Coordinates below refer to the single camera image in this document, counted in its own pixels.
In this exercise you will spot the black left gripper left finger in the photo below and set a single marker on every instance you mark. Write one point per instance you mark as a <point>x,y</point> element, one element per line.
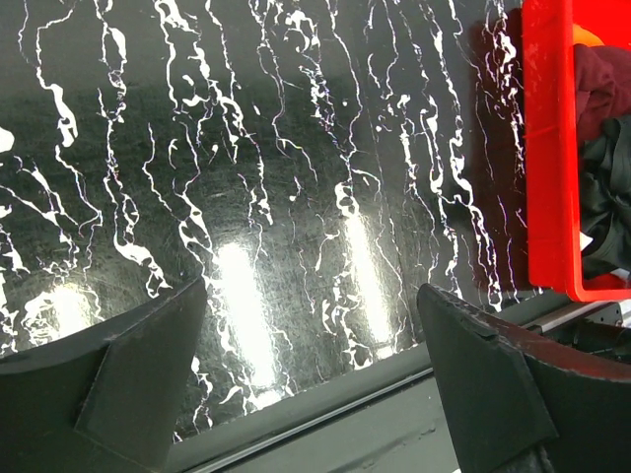
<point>104,399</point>

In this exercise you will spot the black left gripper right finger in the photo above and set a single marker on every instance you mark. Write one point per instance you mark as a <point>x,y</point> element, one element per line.
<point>540,386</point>

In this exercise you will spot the black t shirt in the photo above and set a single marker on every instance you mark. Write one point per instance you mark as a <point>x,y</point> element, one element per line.
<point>604,184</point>

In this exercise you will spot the red plastic bin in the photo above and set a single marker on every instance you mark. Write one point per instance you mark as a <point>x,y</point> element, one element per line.
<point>552,159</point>

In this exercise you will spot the maroon t shirt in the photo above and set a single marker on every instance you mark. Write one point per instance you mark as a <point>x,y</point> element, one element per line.
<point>602,87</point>

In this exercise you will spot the orange t shirt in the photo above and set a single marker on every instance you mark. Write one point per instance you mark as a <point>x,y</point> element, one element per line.
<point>585,37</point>

